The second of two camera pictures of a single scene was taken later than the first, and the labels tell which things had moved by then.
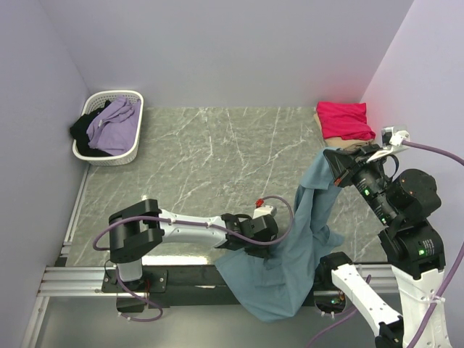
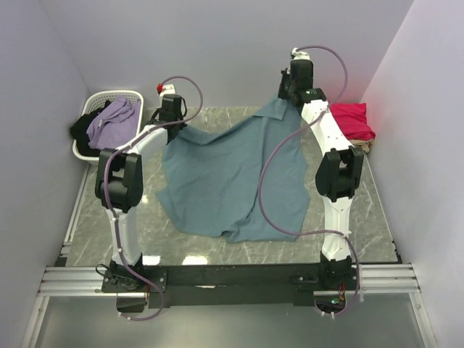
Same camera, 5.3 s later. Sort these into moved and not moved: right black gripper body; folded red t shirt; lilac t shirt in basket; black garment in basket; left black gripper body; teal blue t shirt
Moved: right black gripper body; left black gripper body; teal blue t shirt
Not moved: lilac t shirt in basket; folded red t shirt; black garment in basket
